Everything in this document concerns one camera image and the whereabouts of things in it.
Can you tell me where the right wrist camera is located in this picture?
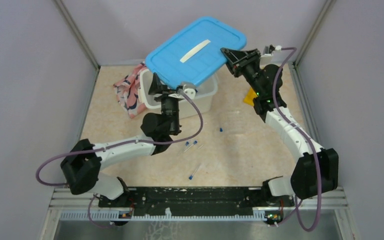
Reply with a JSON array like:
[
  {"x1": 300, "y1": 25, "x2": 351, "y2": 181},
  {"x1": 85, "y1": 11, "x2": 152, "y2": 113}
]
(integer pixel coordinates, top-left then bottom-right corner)
[{"x1": 260, "y1": 44, "x2": 282, "y2": 60}]

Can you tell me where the blue plastic bin lid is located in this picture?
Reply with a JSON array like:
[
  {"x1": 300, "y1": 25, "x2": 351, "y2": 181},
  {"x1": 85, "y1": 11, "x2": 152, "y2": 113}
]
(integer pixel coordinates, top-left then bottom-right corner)
[{"x1": 145, "y1": 16, "x2": 247, "y2": 89}]

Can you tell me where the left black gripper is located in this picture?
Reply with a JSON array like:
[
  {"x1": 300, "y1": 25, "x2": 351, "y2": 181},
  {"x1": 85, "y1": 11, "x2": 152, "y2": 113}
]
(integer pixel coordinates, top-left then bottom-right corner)
[{"x1": 148, "y1": 72, "x2": 182, "y2": 133}]

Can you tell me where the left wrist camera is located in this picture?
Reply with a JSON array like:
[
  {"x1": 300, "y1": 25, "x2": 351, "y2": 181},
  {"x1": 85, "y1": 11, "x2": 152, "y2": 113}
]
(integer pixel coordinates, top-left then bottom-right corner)
[{"x1": 178, "y1": 83, "x2": 198, "y2": 100}]

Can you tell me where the pink patterned cloth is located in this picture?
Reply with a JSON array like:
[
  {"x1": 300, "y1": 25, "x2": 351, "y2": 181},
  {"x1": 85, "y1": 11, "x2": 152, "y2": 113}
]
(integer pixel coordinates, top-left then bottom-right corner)
[{"x1": 113, "y1": 61, "x2": 148, "y2": 119}]

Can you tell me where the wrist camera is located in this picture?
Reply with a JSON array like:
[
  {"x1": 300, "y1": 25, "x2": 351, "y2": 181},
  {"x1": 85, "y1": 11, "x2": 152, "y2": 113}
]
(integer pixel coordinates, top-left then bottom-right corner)
[
  {"x1": 260, "y1": 44, "x2": 282, "y2": 60},
  {"x1": 178, "y1": 83, "x2": 198, "y2": 100}
]

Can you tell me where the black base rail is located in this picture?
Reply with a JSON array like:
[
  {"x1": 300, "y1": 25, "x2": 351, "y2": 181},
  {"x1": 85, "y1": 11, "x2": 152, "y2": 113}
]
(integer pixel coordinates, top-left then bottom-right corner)
[{"x1": 98, "y1": 186, "x2": 295, "y2": 217}]

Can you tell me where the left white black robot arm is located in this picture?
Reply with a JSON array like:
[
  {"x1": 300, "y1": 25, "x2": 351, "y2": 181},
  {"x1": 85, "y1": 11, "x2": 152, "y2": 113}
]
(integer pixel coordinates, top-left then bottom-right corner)
[{"x1": 60, "y1": 73, "x2": 187, "y2": 207}]

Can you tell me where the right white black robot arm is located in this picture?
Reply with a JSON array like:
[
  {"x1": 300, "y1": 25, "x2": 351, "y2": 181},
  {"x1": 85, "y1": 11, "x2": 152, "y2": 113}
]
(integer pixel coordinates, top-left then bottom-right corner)
[{"x1": 220, "y1": 47, "x2": 339, "y2": 206}]

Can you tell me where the yellow test tube rack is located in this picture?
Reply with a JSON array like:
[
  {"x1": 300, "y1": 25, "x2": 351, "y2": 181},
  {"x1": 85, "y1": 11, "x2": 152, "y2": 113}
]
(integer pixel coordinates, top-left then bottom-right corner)
[{"x1": 243, "y1": 88, "x2": 258, "y2": 107}]

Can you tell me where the clear plastic tube rack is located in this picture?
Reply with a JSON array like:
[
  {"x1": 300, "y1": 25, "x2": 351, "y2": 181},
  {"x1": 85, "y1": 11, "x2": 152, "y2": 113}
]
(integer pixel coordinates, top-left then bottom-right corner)
[{"x1": 223, "y1": 110, "x2": 247, "y2": 135}]

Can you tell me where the white plastic storage bin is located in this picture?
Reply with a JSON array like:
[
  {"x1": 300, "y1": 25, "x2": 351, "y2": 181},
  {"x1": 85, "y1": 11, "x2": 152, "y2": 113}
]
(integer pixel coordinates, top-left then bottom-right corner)
[{"x1": 138, "y1": 69, "x2": 218, "y2": 119}]

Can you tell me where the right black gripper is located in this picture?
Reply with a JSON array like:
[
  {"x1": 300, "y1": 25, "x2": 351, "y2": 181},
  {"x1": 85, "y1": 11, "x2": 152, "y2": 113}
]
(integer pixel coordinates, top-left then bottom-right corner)
[{"x1": 219, "y1": 49, "x2": 264, "y2": 97}]

